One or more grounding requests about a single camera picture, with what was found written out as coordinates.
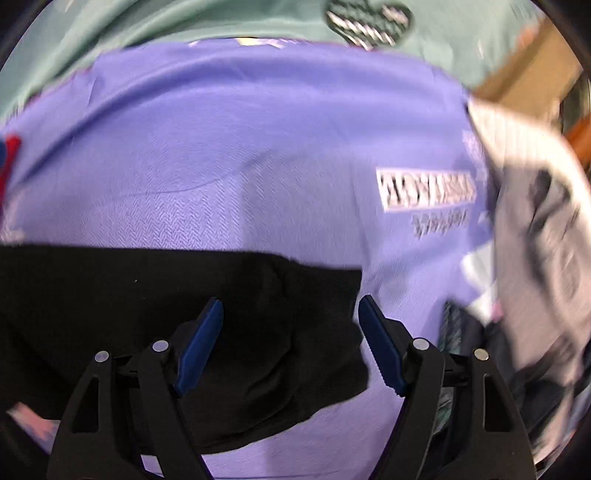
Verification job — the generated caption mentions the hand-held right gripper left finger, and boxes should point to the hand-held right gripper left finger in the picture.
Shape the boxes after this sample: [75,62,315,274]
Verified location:
[46,296,225,480]

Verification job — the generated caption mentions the white cloth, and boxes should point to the white cloth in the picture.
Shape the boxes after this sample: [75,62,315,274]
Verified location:
[464,99,585,195]

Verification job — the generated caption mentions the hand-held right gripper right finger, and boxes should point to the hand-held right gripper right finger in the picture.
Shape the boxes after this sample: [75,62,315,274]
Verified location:
[358,295,539,480]

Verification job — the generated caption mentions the purple printed bed sheet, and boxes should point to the purple printed bed sheet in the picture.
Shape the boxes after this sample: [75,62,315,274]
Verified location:
[0,39,509,480]

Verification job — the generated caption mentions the teal printed blanket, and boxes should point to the teal printed blanket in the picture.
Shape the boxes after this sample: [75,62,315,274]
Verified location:
[0,0,555,123]

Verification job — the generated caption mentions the grey garment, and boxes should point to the grey garment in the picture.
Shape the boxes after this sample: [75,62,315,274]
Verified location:
[489,161,591,398]

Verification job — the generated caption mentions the wooden shelf unit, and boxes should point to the wooden shelf unit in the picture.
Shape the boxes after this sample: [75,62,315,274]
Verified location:
[475,18,591,144]

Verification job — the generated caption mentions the blue and red cloth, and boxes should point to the blue and red cloth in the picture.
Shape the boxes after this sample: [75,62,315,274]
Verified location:
[0,134,23,204]

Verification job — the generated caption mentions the black pants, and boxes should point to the black pants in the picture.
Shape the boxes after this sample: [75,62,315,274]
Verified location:
[0,244,371,455]

